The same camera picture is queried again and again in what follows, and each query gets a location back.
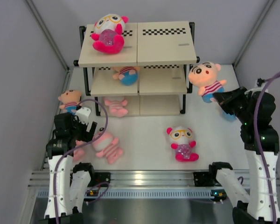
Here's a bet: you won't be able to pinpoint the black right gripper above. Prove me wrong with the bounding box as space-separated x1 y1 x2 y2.
212 85 252 124

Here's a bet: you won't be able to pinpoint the boy plush striped shirt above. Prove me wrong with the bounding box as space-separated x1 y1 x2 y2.
222 110 237 121
189 62 227 103
58 90 82 114

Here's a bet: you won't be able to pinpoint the pink striped frog plush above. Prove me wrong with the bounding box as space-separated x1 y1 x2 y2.
104 96 128 117
73 140 85 162
92 127 124 164

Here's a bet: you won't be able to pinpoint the pink white glasses plush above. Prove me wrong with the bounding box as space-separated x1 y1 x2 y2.
91 14 129 54
166 126 199 162

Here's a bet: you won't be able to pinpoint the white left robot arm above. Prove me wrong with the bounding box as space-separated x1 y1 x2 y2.
39 112 97 224

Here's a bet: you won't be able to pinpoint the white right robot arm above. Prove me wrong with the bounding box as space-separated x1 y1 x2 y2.
208 87 280 224

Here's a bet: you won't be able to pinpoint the beige three-tier shelf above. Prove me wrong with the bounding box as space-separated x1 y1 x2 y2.
74 21 199 116

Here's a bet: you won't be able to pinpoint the boy plush blue pants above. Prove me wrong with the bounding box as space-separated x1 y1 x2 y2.
112 66 140 86

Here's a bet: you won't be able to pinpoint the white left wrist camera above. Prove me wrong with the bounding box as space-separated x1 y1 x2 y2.
75 107 91 125

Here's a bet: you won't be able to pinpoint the aluminium rail base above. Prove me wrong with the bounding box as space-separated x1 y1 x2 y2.
28 169 269 204

